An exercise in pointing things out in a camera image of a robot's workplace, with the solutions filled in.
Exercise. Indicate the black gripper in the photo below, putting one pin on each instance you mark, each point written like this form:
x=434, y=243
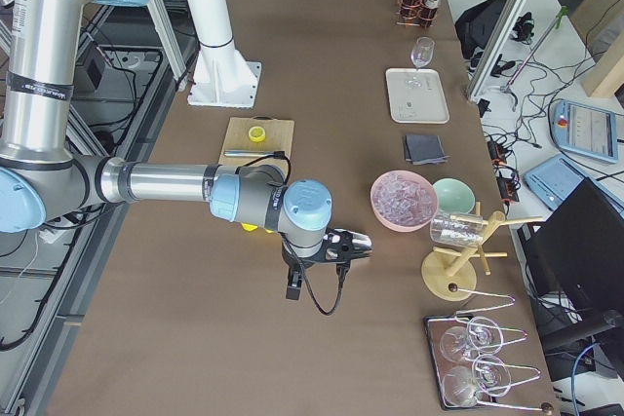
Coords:
x=294, y=281

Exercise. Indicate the copper wire bottle basket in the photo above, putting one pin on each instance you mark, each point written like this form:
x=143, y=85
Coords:
x=415, y=13

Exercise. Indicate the whole yellow lemon left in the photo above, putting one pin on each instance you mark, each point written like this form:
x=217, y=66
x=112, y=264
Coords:
x=248, y=227

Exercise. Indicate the steel muddler rod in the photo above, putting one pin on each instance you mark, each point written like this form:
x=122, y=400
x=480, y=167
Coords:
x=237, y=153

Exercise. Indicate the pink bowl of ice cubes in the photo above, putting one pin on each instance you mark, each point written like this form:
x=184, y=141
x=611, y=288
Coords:
x=403, y=200

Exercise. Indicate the bamboo cutting board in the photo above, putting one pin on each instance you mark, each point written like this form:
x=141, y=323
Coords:
x=279, y=138

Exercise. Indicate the lemon half slice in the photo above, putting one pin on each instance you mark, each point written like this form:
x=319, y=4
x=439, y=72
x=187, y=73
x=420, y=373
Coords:
x=257, y=134

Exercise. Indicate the wooden cup tree stand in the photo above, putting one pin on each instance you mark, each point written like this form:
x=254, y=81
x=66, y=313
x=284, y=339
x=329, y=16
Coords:
x=447, y=271

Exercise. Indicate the clear glass mug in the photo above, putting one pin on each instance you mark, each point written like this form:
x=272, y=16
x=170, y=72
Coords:
x=457, y=229

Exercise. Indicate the grey folded cloth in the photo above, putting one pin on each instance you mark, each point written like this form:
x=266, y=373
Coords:
x=423, y=149

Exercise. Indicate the green empty bowl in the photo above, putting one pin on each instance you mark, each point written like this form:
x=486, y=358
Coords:
x=454, y=196

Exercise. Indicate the upside-down wine glass far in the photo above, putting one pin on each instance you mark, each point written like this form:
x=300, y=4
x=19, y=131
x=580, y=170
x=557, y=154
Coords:
x=468, y=340

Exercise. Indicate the upside-down wine glass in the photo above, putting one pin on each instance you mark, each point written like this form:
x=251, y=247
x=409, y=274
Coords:
x=468, y=340
x=487, y=378

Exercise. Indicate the black tray with glasses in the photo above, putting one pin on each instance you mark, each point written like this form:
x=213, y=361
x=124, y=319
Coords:
x=434, y=328

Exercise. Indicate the upside-down wine glass near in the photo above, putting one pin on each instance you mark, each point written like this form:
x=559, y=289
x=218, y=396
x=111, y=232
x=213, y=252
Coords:
x=487, y=378

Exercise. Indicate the white rabbit tray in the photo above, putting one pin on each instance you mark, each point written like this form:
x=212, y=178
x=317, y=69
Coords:
x=416, y=97

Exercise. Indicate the clear wine glass on tray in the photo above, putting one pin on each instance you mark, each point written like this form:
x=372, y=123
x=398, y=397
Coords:
x=420, y=56

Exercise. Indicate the black monitor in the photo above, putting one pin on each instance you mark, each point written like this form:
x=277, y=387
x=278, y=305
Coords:
x=582, y=244

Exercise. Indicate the black backpack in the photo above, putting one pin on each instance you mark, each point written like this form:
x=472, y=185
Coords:
x=475, y=26

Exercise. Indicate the blue teach pendant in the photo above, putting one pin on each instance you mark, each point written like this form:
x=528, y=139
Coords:
x=585, y=130

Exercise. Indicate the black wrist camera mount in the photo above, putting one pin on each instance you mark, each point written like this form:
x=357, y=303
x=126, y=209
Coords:
x=342, y=246

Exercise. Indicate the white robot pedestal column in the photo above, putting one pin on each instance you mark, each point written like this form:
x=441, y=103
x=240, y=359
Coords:
x=222, y=77

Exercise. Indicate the aluminium frame post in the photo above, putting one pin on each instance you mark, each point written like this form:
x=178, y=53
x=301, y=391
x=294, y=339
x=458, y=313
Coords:
x=494, y=47

